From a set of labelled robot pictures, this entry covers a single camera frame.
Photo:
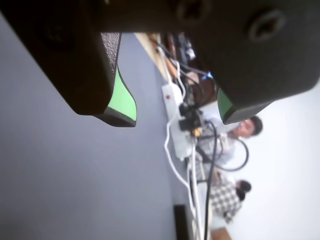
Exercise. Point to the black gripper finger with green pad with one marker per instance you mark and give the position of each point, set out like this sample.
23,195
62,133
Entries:
262,62
75,75

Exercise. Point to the black flat box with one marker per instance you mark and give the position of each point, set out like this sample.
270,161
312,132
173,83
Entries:
181,222

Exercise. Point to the person in white shirt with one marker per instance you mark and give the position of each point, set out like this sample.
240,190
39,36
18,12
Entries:
252,127

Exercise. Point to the black power plug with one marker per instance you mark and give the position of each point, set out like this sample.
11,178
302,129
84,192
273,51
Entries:
185,123

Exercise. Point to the person in checkered shirt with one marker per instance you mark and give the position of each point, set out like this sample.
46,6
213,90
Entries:
225,200

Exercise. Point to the white power strip red switch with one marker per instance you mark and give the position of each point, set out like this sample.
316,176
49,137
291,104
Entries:
171,105

